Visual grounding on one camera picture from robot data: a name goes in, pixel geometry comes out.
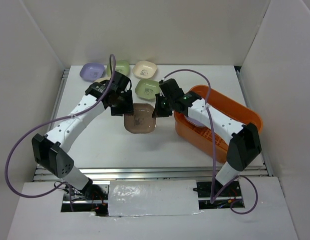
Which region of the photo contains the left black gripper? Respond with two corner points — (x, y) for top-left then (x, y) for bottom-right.
(109, 89), (135, 117)

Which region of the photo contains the cream plate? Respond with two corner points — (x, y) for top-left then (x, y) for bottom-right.
(94, 76), (110, 83)
(132, 60), (157, 79)

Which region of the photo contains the green plate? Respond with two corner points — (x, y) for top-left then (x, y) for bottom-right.
(112, 60), (130, 76)
(135, 79), (160, 101)

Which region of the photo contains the brown plate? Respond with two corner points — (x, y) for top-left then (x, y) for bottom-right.
(124, 103), (156, 134)

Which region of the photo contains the purple plate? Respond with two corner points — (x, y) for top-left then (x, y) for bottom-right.
(184, 116), (206, 128)
(79, 62), (105, 82)

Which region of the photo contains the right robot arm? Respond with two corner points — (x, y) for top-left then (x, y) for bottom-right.
(152, 78), (262, 196)

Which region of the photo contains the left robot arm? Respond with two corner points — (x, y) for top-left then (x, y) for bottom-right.
(32, 71), (134, 200)

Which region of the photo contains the orange plastic bin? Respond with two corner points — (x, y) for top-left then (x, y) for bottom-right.
(174, 89), (263, 164)

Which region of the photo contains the green plate back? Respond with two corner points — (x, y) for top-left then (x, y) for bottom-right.
(112, 60), (130, 76)

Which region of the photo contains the white foil cover sheet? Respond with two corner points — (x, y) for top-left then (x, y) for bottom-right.
(108, 180), (200, 217)

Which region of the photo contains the aluminium rail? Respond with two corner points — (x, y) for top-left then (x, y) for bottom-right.
(33, 166), (268, 182)

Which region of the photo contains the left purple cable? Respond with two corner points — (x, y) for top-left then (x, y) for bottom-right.
(6, 53), (117, 212)

